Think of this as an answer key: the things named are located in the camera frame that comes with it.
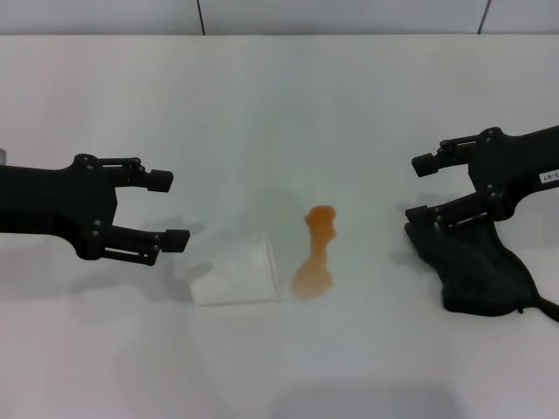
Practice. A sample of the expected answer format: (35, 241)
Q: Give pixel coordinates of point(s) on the brown water stain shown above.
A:
(312, 275)

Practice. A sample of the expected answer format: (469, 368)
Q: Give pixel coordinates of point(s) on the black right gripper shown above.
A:
(511, 166)

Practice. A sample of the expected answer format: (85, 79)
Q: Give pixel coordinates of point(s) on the dark blue rag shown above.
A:
(476, 275)

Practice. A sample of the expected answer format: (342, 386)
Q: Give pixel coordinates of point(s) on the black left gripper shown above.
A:
(52, 201)

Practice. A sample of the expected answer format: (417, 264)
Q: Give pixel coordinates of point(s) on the white paper cup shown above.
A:
(238, 275)

